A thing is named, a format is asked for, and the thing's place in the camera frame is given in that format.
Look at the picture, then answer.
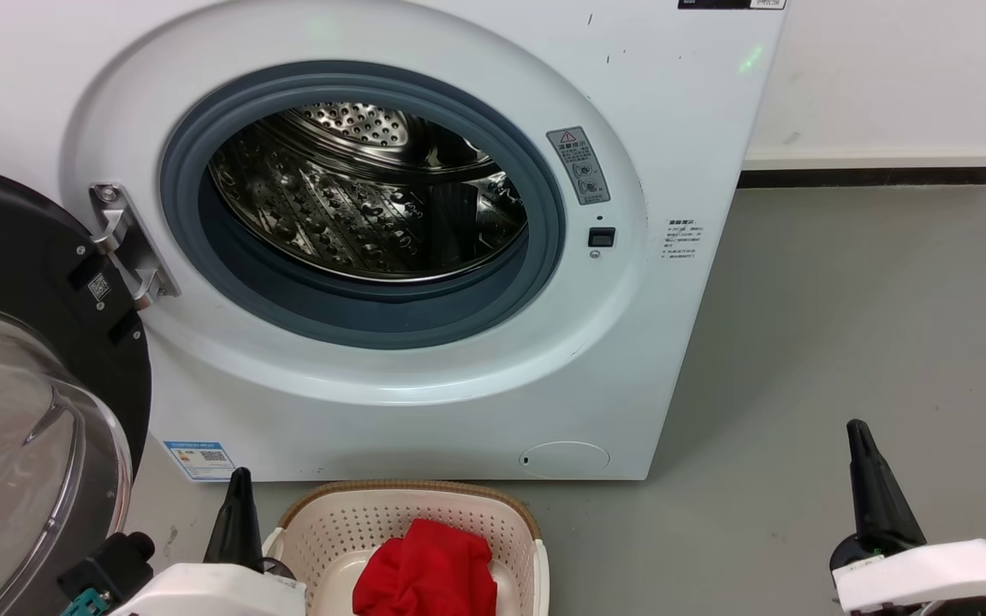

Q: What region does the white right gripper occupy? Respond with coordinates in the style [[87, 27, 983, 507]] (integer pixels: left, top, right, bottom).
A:
[[829, 419, 986, 616]]

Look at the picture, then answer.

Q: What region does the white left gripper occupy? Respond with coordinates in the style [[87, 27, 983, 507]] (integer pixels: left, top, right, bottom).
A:
[[61, 467, 307, 616]]

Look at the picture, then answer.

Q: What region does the red cloth garment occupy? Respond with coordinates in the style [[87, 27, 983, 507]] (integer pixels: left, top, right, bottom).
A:
[[352, 518, 499, 616]]

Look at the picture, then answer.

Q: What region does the cream perforated laundry basket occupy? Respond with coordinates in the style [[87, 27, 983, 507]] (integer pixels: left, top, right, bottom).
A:
[[262, 480, 550, 616]]

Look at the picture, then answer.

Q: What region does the stainless steel washing machine drum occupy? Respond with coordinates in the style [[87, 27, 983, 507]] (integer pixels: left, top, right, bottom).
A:
[[208, 103, 529, 283]]

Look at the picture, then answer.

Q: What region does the washing machine door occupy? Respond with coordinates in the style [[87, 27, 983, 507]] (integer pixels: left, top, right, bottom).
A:
[[0, 160, 153, 616]]

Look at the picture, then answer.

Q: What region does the blue energy label sticker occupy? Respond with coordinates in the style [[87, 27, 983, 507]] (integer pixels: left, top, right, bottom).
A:
[[163, 441, 235, 482]]

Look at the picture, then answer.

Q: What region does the grey rubber door gasket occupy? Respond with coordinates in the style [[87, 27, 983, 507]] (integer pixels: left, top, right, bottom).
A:
[[159, 60, 567, 350]]

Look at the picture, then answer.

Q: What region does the white front-load washing machine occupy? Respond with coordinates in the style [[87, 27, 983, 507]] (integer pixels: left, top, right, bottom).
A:
[[0, 0, 789, 482]]

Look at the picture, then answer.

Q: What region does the silver metal door hinge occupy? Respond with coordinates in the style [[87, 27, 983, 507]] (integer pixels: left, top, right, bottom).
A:
[[89, 182, 181, 311]]

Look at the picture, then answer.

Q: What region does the round white filter cover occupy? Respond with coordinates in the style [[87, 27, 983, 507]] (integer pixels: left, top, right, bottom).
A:
[[520, 441, 611, 478]]

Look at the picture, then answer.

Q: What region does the black skirting strip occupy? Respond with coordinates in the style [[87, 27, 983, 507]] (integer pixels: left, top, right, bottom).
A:
[[739, 169, 986, 188]]

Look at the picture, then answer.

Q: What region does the grey warning sticker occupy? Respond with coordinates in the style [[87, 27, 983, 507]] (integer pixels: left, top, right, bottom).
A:
[[546, 127, 611, 206]]

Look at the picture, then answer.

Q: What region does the white wall ledge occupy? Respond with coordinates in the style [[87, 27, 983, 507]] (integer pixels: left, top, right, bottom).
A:
[[744, 145, 986, 170]]

